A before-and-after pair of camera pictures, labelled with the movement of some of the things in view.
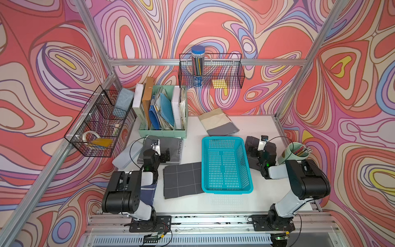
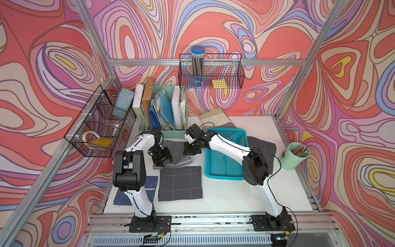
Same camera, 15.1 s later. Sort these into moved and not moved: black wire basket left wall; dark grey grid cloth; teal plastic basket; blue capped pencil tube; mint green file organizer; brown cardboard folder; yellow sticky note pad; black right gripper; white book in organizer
Moved: dark grey grid cloth; teal plastic basket; black right gripper
Not moved: white book in organizer; brown cardboard folder; black wire basket left wall; yellow sticky note pad; mint green file organizer; blue capped pencil tube
